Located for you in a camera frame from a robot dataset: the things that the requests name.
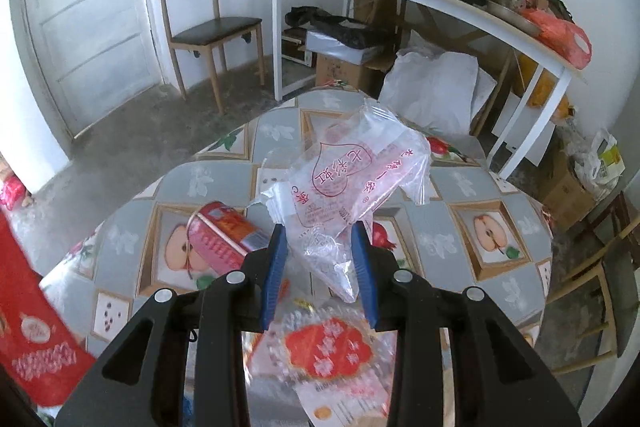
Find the red drink can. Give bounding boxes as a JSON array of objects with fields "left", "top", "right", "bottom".
[{"left": 186, "top": 201, "right": 271, "bottom": 280}]

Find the orange plastic bag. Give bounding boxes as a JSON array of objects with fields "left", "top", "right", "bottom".
[{"left": 517, "top": 52, "right": 571, "bottom": 118}]

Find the black plastic bag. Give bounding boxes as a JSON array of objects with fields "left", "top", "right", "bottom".
[{"left": 285, "top": 6, "right": 401, "bottom": 48}]

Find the brown cardboard box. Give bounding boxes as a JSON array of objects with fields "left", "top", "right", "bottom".
[
  {"left": 315, "top": 52, "right": 391, "bottom": 95},
  {"left": 352, "top": 0, "right": 401, "bottom": 38},
  {"left": 537, "top": 152, "right": 596, "bottom": 233}
]

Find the white orange medicine box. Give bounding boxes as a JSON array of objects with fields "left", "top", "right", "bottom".
[{"left": 292, "top": 377, "right": 391, "bottom": 427}]

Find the clear plastic bag red print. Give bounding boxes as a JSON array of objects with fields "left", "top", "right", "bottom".
[{"left": 260, "top": 99, "right": 433, "bottom": 303}]

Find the white flat box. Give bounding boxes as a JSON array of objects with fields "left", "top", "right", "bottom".
[{"left": 306, "top": 31, "right": 382, "bottom": 64}]

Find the wooden chair dark seat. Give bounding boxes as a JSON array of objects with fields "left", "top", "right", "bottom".
[
  {"left": 545, "top": 192, "right": 640, "bottom": 375},
  {"left": 156, "top": 0, "right": 266, "bottom": 115}
]

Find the white plastic bag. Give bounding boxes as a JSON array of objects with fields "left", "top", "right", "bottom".
[{"left": 378, "top": 47, "right": 496, "bottom": 138}]

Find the white board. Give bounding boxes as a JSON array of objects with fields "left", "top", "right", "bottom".
[{"left": 492, "top": 92, "right": 546, "bottom": 168}]

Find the white bag yellow green print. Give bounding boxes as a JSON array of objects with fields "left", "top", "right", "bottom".
[{"left": 575, "top": 129, "right": 626, "bottom": 202}]

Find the round metal tray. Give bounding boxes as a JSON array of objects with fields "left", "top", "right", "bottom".
[{"left": 487, "top": 0, "right": 543, "bottom": 38}]

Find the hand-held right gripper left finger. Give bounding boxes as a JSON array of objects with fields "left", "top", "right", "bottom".
[{"left": 55, "top": 223, "right": 288, "bottom": 427}]

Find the white door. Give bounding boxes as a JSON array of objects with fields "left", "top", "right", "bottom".
[{"left": 10, "top": 0, "right": 163, "bottom": 138}]

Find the red packet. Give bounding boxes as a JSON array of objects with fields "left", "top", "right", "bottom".
[{"left": 0, "top": 174, "right": 28, "bottom": 212}]

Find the fruit print tablecloth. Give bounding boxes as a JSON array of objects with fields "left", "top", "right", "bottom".
[{"left": 40, "top": 82, "right": 556, "bottom": 427}]

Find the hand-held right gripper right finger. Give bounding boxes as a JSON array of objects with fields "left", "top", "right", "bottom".
[{"left": 350, "top": 222, "right": 583, "bottom": 427}]

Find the red printed cloth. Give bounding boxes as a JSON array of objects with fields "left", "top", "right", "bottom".
[{"left": 0, "top": 207, "right": 96, "bottom": 408}]

